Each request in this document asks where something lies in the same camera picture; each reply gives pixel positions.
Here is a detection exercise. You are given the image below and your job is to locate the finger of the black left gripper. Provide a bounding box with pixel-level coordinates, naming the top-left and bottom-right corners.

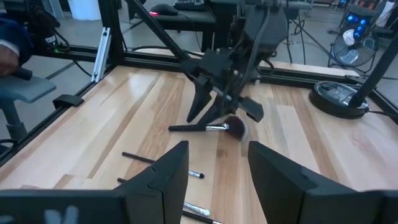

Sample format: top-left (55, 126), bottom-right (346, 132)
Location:
top-left (197, 96), bottom-right (233, 126)
top-left (186, 74), bottom-right (214, 124)

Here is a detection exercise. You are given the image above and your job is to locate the black device with label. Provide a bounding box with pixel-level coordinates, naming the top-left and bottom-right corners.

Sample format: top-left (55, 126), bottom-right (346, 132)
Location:
top-left (26, 4), bottom-right (72, 54)

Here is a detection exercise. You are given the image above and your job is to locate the large fluffy powder brush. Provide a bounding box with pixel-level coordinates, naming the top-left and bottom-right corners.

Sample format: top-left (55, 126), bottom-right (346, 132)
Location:
top-left (168, 115), bottom-right (249, 142)

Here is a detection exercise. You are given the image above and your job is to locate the black floor fan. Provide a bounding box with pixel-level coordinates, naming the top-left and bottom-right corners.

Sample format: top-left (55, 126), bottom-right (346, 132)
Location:
top-left (327, 29), bottom-right (377, 68)

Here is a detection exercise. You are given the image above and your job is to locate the black aluminium table frame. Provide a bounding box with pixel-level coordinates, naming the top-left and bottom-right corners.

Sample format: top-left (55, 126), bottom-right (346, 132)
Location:
top-left (0, 0), bottom-right (398, 169)

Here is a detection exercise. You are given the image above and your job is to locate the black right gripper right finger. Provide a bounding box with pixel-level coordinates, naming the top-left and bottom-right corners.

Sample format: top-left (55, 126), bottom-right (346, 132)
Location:
top-left (248, 140), bottom-right (361, 224)

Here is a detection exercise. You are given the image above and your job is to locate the black desk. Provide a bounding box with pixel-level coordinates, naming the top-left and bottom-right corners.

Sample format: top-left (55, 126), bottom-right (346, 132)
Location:
top-left (132, 9), bottom-right (218, 53)

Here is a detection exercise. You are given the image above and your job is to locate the black keyboard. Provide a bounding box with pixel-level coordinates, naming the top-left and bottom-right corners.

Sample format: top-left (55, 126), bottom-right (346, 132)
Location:
top-left (172, 0), bottom-right (206, 12)

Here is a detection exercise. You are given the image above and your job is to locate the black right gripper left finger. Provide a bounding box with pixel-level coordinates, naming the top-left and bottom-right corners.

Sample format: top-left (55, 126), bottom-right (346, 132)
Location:
top-left (113, 140), bottom-right (190, 224)

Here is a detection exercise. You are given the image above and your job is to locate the person's hand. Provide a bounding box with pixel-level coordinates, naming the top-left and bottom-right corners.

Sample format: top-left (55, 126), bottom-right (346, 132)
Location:
top-left (0, 44), bottom-right (20, 78)

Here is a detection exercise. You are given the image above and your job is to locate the white round pillar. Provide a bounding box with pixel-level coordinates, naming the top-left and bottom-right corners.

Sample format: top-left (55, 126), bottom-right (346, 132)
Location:
top-left (67, 0), bottom-right (103, 22)

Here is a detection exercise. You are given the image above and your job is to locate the thin black brush white tip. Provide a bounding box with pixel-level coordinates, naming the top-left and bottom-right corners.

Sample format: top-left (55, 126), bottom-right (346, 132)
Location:
top-left (117, 177), bottom-right (211, 217)

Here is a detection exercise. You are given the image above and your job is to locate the thin black brush dark tip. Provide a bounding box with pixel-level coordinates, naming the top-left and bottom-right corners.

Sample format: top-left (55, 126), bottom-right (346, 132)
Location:
top-left (121, 151), bottom-right (205, 180)

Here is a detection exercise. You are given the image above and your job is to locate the silver aluminium extrusion piece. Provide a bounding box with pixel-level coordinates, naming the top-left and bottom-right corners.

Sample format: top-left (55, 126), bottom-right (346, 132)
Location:
top-left (90, 27), bottom-right (111, 83)

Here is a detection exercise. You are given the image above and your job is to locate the thin black brush silver ferrule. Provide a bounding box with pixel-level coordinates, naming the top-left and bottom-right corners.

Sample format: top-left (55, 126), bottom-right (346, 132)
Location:
top-left (182, 210), bottom-right (223, 224)

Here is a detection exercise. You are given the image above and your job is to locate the person's forearm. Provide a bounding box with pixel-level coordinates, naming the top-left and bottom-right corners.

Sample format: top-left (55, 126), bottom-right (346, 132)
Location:
top-left (0, 14), bottom-right (34, 66)

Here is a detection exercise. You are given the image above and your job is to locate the black computer mouse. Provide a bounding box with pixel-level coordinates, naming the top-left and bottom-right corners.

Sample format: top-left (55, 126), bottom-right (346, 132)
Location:
top-left (149, 3), bottom-right (180, 17)

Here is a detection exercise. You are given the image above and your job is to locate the black gooseneck desk lamp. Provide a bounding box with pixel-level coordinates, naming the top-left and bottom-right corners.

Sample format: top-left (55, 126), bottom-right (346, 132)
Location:
top-left (308, 32), bottom-right (398, 120)

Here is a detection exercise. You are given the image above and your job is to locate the black lamp cable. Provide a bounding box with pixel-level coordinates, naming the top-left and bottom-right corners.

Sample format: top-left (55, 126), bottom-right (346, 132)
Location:
top-left (368, 109), bottom-right (398, 119)

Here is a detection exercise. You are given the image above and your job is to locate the grey chair armrest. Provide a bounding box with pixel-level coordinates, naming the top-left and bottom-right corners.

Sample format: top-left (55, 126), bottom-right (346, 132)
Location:
top-left (0, 75), bottom-right (57, 142)

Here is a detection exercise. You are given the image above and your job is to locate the black edge bracket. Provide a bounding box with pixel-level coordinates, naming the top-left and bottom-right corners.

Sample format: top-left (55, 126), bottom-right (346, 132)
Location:
top-left (52, 94), bottom-right (85, 110)

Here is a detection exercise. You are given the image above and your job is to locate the blue-lit computer case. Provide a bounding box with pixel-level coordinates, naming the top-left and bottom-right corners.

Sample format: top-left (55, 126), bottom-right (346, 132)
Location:
top-left (340, 7), bottom-right (373, 40)

